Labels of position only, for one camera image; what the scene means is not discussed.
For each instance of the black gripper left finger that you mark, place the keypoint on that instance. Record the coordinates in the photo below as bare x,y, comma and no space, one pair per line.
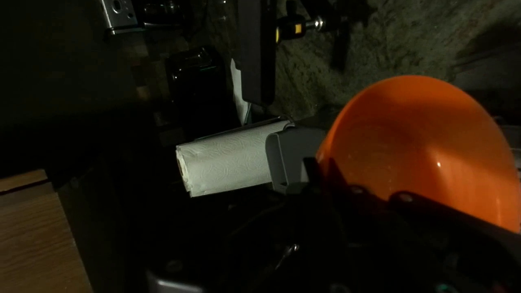
282,244

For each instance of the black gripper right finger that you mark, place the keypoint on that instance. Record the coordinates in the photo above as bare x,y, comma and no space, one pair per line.
424,238

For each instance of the orange plastic bowl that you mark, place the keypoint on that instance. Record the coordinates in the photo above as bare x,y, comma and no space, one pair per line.
424,135

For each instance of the white paper towel roll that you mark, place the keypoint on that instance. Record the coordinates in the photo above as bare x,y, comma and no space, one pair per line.
229,160

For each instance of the black stand pole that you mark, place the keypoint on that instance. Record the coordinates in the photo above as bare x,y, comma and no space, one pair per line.
255,49

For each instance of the black clamp silver knob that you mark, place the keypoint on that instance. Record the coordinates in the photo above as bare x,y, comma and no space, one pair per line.
299,25

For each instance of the silver metal bracket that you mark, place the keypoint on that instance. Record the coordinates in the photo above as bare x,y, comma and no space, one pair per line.
120,15

